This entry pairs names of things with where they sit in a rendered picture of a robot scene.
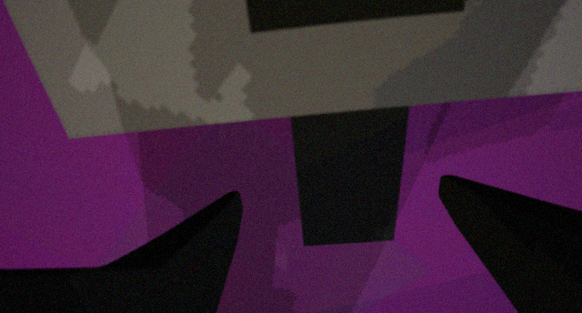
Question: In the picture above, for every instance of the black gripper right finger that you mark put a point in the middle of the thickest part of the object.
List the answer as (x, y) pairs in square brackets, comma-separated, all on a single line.
[(532, 248)]

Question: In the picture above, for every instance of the black two-prong charger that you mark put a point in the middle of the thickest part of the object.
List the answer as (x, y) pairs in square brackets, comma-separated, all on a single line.
[(349, 169)]

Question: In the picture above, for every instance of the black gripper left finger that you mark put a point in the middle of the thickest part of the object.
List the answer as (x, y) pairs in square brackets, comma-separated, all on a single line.
[(183, 270)]

